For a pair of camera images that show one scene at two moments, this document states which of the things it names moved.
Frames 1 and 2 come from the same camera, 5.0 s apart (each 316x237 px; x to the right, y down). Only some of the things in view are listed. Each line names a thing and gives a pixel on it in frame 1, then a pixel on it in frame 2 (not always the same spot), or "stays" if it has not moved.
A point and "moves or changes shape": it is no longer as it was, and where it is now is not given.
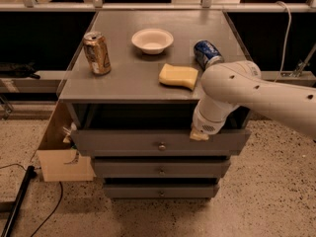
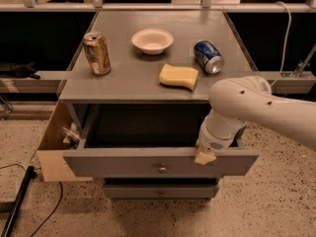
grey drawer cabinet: x=128 y=94 stays
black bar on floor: x=30 y=175 stays
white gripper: x=203 y=122 → x=210 y=140
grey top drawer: x=159 y=142 moves or changes shape
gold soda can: x=97 y=51 stays
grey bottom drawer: x=161 y=191 stays
